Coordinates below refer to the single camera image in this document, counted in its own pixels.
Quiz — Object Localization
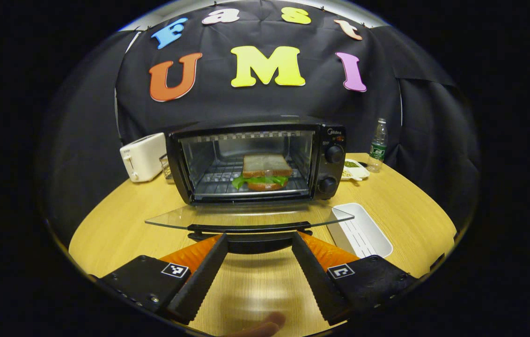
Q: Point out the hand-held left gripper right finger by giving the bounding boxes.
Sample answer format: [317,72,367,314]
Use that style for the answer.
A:
[292,231,419,326]

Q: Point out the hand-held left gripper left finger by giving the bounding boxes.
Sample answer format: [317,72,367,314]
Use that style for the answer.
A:
[99,233,229,324]

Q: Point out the lettuce sandwich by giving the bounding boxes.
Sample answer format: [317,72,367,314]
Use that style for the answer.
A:
[231,154,294,191]

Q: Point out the black electric oven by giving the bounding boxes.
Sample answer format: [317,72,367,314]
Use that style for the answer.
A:
[146,123,354,253]

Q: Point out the white plastic tray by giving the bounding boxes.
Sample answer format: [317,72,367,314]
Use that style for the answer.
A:
[327,203,393,259]

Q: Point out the white divided snack plate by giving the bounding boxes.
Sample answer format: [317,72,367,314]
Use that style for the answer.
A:
[341,158,370,182]

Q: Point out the white toaster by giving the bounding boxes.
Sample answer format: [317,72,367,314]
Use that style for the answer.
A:
[120,132,168,183]

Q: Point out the clear plastic water bottle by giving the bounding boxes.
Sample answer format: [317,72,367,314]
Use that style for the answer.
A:
[367,118,388,173]

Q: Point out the black backdrop cloth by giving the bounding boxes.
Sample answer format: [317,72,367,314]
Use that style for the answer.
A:
[40,0,481,244]

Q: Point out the small wire basket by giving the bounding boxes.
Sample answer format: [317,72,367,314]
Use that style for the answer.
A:
[160,154,175,181]

